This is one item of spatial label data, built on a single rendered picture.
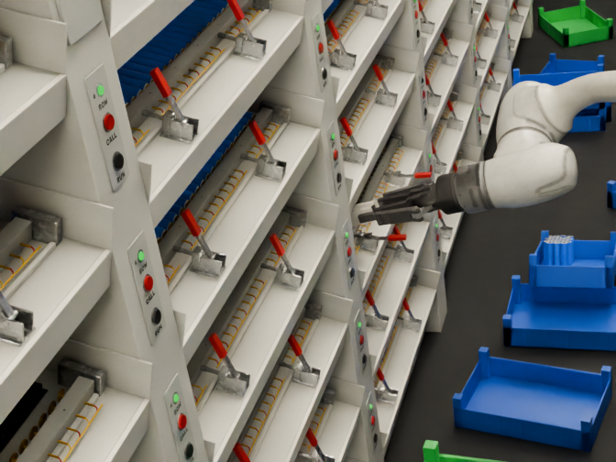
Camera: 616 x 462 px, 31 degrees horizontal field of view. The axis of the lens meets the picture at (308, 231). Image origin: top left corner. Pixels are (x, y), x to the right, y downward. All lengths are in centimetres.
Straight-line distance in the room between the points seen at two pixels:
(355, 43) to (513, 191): 41
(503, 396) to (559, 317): 34
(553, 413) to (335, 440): 68
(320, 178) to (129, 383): 71
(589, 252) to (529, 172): 110
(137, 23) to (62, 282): 29
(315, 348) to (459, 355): 88
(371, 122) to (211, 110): 87
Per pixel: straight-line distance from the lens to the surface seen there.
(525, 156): 199
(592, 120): 378
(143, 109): 135
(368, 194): 230
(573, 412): 253
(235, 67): 153
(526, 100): 209
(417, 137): 254
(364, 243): 216
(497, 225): 326
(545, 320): 282
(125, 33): 117
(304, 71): 176
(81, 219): 112
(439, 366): 269
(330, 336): 193
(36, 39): 106
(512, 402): 256
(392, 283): 240
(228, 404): 150
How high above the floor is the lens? 159
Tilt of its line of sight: 28 degrees down
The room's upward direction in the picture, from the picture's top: 9 degrees counter-clockwise
